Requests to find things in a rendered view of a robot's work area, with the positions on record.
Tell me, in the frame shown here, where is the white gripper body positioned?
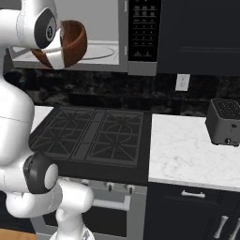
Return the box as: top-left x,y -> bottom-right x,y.
41,28 -> 68,70

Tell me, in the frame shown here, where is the brown bowl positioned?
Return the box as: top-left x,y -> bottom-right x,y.
31,20 -> 89,69

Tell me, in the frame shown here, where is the glass microwave turntable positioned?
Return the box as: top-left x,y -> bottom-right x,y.
77,44 -> 119,61

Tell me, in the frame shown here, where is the grey microwave oven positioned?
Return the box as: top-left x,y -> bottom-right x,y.
7,0 -> 162,77

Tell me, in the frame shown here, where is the dark cupboard door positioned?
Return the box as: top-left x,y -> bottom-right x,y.
227,204 -> 240,240
143,200 -> 232,240

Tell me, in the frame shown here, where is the black gas hob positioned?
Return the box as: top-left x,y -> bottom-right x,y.
28,105 -> 153,187

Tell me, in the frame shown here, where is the dark drawer front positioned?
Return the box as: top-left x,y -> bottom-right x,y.
146,182 -> 240,208

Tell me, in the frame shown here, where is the steel oven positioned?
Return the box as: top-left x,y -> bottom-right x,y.
30,176 -> 148,240

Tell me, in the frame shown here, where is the dark grey toaster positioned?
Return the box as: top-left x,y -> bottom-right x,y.
204,97 -> 240,147

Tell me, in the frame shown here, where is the white wall socket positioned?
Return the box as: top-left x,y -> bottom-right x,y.
174,73 -> 191,93

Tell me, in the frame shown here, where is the dark wall cupboard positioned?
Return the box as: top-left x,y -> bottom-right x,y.
157,0 -> 240,77

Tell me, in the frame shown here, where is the white oven door handle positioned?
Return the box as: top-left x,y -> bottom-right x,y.
91,194 -> 132,212

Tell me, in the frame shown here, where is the white drawer handle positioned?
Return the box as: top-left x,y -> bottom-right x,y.
180,189 -> 206,200

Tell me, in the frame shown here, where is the white cupboard door handle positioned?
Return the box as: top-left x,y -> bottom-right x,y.
229,217 -> 240,240
213,215 -> 230,240

